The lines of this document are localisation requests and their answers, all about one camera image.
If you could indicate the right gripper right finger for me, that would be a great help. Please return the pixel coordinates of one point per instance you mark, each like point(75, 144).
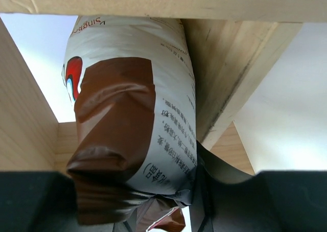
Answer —
point(228, 199)

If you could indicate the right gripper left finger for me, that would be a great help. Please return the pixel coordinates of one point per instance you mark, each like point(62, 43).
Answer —
point(37, 201)

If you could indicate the Chuba cassava chips bag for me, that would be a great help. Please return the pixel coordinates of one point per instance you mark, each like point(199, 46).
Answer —
point(131, 82)

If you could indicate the wooden two-tier shelf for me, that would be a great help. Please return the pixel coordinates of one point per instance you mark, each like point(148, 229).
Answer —
point(233, 45)

